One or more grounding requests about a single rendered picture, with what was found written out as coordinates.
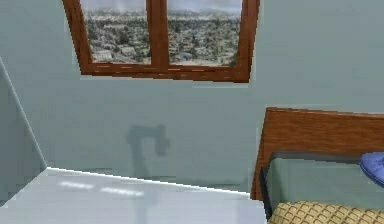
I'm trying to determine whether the brown wooden framed window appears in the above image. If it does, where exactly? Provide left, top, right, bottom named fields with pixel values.
left=61, top=0, right=261, bottom=84

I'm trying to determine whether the wooden bed with yellow blanket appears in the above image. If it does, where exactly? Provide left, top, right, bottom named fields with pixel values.
left=250, top=106, right=384, bottom=224

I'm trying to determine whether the blue pillow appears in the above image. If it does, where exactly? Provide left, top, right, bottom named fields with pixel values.
left=359, top=152, right=384, bottom=188

